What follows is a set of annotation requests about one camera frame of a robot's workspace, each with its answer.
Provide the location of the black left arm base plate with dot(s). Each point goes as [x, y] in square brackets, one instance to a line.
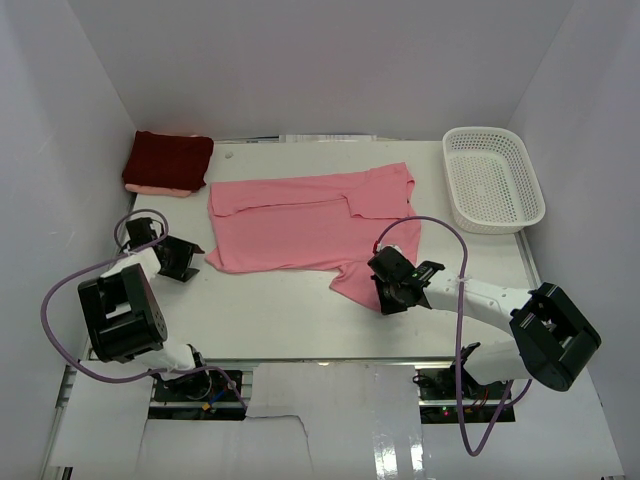
[207, 397]

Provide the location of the white perforated plastic basket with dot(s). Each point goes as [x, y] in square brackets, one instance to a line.
[492, 186]

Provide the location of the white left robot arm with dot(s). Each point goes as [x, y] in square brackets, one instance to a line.
[122, 315]

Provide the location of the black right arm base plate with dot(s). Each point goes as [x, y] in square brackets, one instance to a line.
[437, 398]

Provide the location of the white paper strip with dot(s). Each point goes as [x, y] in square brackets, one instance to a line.
[326, 138]

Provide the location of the folded light pink t-shirt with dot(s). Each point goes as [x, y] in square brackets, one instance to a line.
[157, 191]

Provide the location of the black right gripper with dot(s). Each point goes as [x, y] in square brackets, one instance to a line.
[386, 293]

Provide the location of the folded dark red t-shirt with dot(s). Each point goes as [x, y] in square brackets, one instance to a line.
[168, 162]

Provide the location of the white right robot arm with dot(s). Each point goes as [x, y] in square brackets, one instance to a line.
[551, 341]

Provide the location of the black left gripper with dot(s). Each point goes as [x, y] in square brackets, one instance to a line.
[175, 258]

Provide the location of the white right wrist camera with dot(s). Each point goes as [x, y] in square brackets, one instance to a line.
[381, 250]

